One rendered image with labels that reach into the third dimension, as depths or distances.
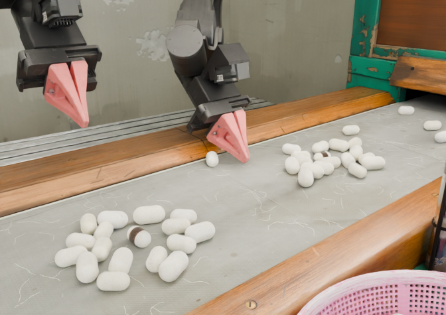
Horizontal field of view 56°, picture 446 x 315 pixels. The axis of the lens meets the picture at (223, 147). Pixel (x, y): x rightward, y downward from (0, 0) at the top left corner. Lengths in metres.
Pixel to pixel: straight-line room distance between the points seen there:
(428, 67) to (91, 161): 0.75
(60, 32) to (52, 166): 0.19
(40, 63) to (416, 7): 0.85
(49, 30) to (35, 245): 0.27
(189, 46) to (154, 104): 2.17
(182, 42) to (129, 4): 2.02
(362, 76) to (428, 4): 0.23
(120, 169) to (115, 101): 2.05
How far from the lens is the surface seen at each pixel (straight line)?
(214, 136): 0.69
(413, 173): 0.72
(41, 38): 0.58
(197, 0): 0.80
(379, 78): 1.17
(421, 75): 1.06
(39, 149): 1.03
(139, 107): 2.76
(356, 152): 0.72
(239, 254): 0.47
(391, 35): 1.16
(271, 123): 0.83
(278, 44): 2.66
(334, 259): 0.43
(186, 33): 0.66
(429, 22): 1.12
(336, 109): 0.97
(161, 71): 2.79
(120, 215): 0.51
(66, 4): 0.54
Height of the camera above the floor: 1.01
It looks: 21 degrees down
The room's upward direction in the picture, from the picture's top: straight up
